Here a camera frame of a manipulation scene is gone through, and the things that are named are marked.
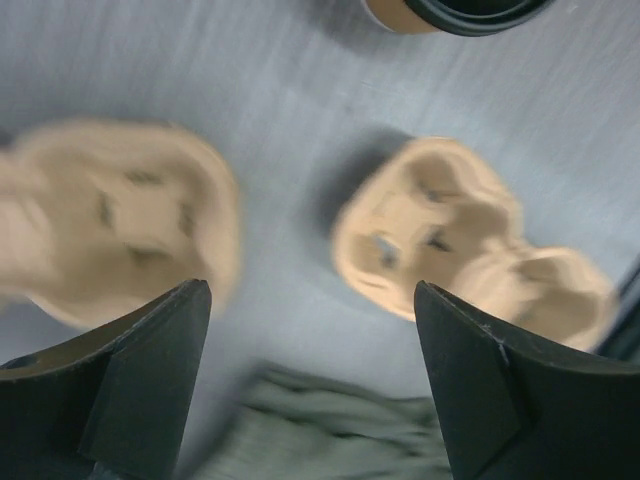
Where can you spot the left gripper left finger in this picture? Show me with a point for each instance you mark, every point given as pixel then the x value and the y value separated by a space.
pixel 111 403

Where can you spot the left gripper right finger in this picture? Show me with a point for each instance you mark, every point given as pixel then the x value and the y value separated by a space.
pixel 514 405

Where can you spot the black plastic cup lid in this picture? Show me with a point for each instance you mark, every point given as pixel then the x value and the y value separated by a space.
pixel 477 18

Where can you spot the single brown paper cup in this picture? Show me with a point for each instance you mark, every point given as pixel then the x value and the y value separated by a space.
pixel 395 16

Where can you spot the olive green cloth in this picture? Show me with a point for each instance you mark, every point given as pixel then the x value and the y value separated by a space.
pixel 285 424

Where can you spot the brown pulp cup carrier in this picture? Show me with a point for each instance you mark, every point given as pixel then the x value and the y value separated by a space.
pixel 436 212

